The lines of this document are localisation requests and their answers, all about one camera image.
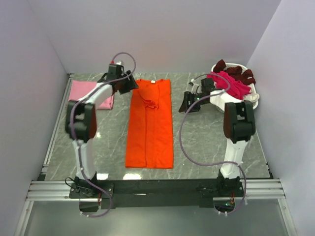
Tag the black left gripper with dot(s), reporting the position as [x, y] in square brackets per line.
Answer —
[131, 83]

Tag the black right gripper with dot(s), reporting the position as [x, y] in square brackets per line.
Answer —
[188, 97]

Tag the orange t shirt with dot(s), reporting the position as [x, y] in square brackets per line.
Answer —
[149, 141]

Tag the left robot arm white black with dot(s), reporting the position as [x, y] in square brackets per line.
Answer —
[81, 125]

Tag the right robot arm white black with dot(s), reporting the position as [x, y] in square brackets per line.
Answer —
[238, 127]

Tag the white laundry basket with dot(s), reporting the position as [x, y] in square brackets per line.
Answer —
[220, 100]

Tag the folded pink t shirt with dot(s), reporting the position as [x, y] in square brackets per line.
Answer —
[81, 88]

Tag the magenta t shirt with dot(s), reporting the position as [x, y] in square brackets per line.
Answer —
[234, 88]

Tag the dark red t shirt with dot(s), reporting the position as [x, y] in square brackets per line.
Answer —
[236, 71]

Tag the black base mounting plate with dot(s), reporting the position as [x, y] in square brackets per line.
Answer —
[156, 193]

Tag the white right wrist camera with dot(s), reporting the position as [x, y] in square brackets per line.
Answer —
[195, 87]

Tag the aluminium frame rail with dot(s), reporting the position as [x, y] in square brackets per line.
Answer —
[257, 189]

